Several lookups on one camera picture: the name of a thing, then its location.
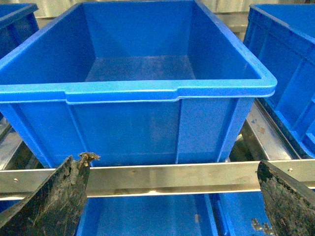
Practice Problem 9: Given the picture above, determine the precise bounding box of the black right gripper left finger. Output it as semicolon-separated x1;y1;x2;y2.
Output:
0;152;100;236

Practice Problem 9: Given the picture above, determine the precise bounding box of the steel rack front rail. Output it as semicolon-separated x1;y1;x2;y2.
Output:
0;159;315;200

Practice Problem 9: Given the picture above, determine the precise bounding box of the shelf blue bin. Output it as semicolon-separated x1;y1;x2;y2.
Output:
209;192;274;236
76;194;219;236

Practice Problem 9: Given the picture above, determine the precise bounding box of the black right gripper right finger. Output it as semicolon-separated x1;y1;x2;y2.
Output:
257;160;315;236

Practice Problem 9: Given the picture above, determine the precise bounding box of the lower shelf blue bin left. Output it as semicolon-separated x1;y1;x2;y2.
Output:
76;194;219;236

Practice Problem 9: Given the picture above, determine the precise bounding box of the blue plastic bin centre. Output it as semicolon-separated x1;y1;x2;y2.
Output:
0;0;277;168

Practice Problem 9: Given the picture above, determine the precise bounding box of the lower shelf blue bin right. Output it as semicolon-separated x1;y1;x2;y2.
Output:
209;192;274;236

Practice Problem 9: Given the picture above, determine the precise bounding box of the blue plastic bin far left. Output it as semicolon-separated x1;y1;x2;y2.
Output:
0;3;39;58

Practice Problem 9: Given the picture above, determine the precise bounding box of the blue ribbed plastic bin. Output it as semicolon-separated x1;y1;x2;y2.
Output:
244;4;315;158

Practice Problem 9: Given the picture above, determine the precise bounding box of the steel divider rail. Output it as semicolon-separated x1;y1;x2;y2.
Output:
241;99;300;161

